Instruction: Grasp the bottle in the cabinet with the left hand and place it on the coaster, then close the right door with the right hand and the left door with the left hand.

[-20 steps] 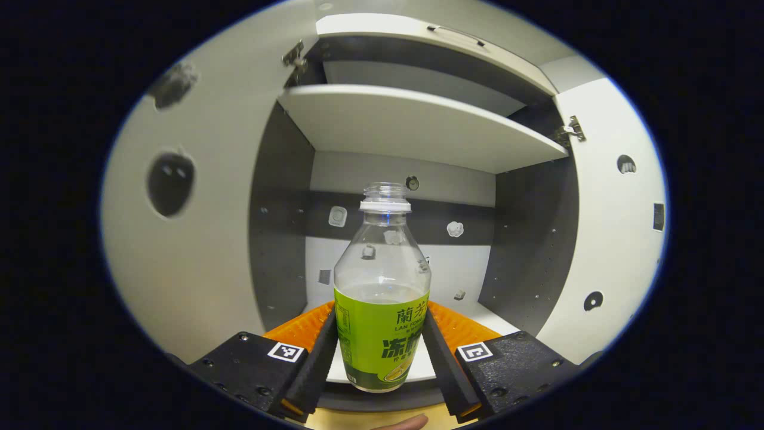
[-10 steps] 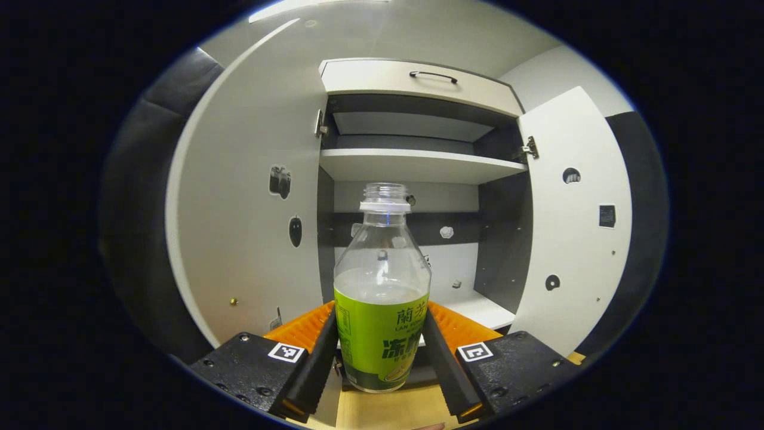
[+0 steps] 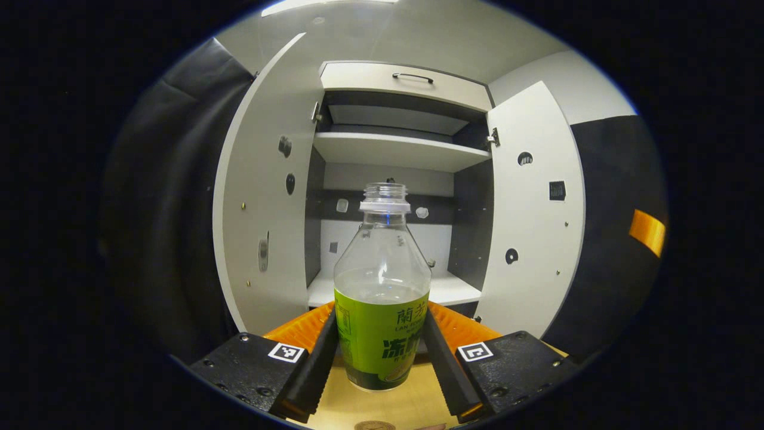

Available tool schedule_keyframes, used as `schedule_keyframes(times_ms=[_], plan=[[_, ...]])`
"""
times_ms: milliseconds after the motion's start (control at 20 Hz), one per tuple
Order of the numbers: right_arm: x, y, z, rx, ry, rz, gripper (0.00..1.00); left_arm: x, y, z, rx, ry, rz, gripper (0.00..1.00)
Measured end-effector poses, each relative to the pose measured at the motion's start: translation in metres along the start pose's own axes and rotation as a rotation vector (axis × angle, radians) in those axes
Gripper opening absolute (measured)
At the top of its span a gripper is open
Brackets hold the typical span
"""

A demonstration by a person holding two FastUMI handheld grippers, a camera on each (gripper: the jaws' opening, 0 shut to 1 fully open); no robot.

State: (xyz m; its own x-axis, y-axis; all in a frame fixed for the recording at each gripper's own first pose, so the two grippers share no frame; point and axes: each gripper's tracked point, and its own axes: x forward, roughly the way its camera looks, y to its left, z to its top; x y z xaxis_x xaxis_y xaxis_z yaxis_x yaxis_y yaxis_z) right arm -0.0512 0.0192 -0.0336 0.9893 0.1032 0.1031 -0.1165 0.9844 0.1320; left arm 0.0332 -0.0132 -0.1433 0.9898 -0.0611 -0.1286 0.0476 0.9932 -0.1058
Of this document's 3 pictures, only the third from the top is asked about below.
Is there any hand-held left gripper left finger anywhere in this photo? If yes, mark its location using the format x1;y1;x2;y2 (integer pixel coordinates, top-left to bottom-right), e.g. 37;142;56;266
188;302;340;423

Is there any black backdrop cloth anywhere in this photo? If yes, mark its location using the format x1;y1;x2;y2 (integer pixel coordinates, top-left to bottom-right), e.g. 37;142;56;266
98;37;669;365

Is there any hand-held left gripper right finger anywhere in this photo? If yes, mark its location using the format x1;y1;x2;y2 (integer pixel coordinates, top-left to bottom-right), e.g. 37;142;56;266
423;302;578;423

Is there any white cabinet door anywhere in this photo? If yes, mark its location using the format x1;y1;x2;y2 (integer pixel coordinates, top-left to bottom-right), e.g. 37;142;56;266
213;33;326;335
475;81;587;340

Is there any white drawer with black handle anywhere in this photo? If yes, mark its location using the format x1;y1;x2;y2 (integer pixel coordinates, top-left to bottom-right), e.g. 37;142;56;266
319;61;493;112

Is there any clear bottle with green label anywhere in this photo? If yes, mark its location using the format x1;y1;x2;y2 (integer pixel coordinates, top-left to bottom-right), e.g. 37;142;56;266
333;182;432;392

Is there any white cabinet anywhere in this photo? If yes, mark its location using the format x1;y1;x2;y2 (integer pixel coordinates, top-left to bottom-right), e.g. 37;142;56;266
304;60;496;317

